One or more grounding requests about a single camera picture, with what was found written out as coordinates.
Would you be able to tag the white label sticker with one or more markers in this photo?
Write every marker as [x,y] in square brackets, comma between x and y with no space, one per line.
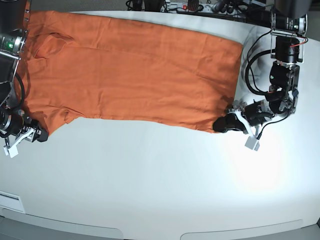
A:
[11,202]

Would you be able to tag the white power strip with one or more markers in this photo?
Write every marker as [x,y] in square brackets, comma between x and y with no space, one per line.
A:
[218,7]

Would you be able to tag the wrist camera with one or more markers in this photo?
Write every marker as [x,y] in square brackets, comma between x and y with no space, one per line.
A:
[11,151]
[252,143]

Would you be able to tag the orange T-shirt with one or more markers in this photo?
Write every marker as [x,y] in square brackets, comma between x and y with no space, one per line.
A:
[98,67]

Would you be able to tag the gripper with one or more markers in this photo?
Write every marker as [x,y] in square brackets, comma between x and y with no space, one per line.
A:
[244,117]
[12,124]

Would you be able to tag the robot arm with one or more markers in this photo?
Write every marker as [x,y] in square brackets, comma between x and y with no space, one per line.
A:
[288,23]
[14,18]

